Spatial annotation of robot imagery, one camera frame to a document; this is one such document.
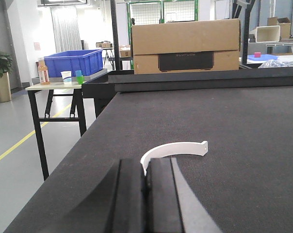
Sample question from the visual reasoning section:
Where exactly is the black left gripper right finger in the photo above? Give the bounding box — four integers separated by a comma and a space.
146, 158, 222, 233

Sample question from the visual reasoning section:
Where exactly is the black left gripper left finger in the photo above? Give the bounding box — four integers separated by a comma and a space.
42, 159, 145, 233

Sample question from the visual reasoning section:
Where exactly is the white curved PVC pipe clamp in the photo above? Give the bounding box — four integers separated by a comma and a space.
140, 141, 209, 175

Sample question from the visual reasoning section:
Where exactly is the black raised table edge board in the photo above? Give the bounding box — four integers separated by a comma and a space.
82, 67, 293, 116

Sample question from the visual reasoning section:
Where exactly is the folding side table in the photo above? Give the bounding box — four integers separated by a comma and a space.
25, 68, 108, 182

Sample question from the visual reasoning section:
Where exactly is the green plastic cup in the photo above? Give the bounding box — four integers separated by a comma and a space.
76, 76, 84, 84

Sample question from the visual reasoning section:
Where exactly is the blue plastic cup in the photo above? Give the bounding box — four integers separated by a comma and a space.
75, 70, 83, 77

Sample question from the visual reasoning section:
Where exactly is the white paper cup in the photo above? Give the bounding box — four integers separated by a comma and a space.
61, 71, 72, 85

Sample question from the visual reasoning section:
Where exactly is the blue plastic crate on table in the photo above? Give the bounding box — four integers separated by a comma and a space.
44, 49, 103, 78

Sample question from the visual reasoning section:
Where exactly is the orange drink bottle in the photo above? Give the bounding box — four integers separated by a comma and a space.
38, 58, 50, 85

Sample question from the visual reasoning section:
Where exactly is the large cardboard box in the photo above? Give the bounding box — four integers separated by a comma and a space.
132, 19, 240, 74

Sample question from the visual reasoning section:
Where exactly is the blue tray with pink cube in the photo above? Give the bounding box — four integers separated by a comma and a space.
247, 52, 278, 61

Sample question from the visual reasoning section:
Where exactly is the potted green plant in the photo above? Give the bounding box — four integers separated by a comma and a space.
0, 51, 13, 102

